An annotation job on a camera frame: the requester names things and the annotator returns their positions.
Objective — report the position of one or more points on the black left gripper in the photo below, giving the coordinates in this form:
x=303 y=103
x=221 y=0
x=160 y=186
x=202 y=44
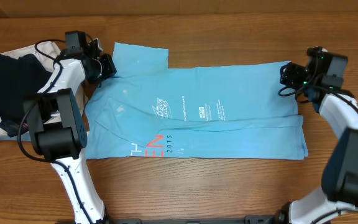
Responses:
x=109 y=70

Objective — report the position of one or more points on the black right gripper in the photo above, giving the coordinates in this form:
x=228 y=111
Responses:
x=289 y=74

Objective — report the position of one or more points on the light blue t-shirt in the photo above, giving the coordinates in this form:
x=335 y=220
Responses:
x=150 y=110

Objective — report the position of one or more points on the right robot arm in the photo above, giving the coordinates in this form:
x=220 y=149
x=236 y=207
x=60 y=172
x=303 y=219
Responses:
x=338 y=194

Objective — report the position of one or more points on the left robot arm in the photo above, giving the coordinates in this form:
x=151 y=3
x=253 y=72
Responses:
x=58 y=133

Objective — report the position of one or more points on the beige folded garment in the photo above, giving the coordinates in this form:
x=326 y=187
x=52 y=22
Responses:
x=51 y=49

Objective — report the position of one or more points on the black folded garment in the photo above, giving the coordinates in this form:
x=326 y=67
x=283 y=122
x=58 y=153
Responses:
x=19 y=78

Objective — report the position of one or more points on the light blue bottom garment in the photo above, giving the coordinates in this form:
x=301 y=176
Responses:
x=24 y=137

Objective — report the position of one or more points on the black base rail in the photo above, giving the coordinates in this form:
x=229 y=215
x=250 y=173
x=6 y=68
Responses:
x=249 y=219

